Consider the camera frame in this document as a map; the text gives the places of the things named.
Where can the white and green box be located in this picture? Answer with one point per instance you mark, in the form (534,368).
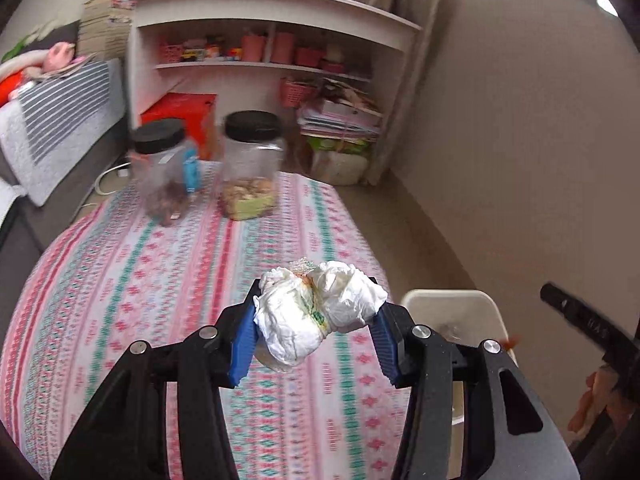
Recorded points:
(340,160)

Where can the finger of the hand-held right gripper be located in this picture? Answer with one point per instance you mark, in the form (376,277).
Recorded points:
(585,317)

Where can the red cardboard box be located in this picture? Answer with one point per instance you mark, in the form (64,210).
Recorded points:
(175,110)

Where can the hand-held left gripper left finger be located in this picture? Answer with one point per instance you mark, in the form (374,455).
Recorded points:
(245,347)

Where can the clear jar with brown nuts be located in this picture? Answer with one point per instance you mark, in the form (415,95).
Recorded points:
(162,180)

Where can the grey sofa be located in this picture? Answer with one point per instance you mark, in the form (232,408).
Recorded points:
(65,180)

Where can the pink lattice box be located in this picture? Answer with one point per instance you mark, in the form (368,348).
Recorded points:
(171,53)

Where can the pink plush toy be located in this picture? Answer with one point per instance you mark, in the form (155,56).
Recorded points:
(62,56)

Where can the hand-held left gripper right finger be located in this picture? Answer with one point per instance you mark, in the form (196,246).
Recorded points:
(387,352)

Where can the tall stack of books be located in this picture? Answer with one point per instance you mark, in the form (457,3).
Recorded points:
(107,25)

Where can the white plastic bin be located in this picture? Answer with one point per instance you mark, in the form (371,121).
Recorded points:
(450,310)

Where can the stack of papers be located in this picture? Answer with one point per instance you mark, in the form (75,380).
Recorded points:
(340,117)

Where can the orange soft item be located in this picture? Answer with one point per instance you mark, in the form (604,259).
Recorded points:
(10,87)

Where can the white shelf unit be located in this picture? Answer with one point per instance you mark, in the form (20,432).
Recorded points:
(280,2)

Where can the person's right hand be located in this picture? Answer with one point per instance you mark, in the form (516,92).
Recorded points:
(597,395)

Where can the pink container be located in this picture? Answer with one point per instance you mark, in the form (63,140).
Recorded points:
(282,48)
(308,58)
(254,49)

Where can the white paper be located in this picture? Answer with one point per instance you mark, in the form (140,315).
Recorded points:
(300,320)

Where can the orange peel scrap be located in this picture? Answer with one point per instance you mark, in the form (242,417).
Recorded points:
(511,343)

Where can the clear jar with beige shells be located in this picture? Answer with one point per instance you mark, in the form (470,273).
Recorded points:
(250,170)

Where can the pink plastic basket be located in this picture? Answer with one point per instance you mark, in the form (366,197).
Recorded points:
(298,92)

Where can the grey striped white blanket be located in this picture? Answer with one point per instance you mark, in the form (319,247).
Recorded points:
(60,120)

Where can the pink patterned tablecloth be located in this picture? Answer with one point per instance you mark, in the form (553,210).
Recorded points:
(125,310)

